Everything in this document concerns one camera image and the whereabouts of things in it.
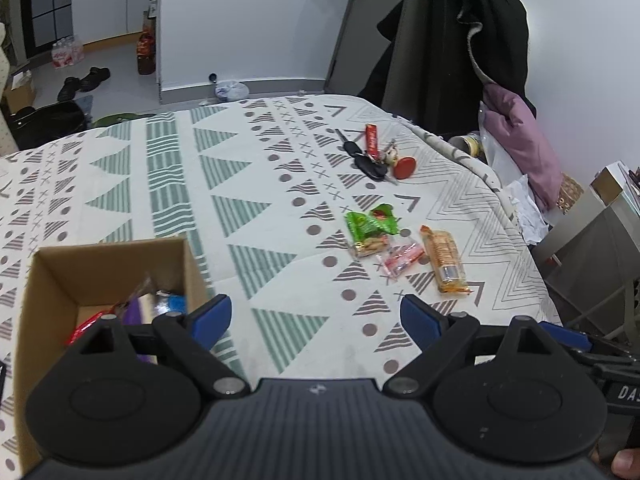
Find brown cardboard box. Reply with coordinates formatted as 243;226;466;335
12;236;213;472

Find pink water bottle pack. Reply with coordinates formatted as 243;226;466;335
51;36;85;68

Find patterned bed blanket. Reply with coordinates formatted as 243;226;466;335
1;96;558;479

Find black jacket on chair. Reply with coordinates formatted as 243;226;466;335
359;0;529;139

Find blue white snack packet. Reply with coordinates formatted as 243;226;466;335
153;290;188;318

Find pink clear candy packet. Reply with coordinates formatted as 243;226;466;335
378;242;424;280

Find grey chair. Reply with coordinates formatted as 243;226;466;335
383;0;434;120

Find dark red bottle on floor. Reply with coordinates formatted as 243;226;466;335
137;11;156;76

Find red white snack packet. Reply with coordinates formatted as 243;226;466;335
66;301;128;346

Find green nut snack packet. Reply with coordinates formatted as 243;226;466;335
348;234;393;259

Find red keychain strap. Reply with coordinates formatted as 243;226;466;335
363;122;381;160

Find white desk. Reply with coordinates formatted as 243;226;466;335
533;160;639;339

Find yellow tape roll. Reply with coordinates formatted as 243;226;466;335
448;131;484;158

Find orange bread package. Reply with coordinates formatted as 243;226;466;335
420;226;471;294

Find bright green snack packet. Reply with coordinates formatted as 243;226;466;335
345;204;399;243

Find red round keychain charm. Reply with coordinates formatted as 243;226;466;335
393;156;416;180

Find right hand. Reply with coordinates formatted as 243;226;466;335
611;448;640;480

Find purple white cake package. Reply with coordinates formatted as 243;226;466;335
121;291;160;365

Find black car keys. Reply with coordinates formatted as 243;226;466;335
335;129;387;182

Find black shoes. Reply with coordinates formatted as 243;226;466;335
56;67;111;102

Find pink garment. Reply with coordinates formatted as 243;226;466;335
483;84;563;211

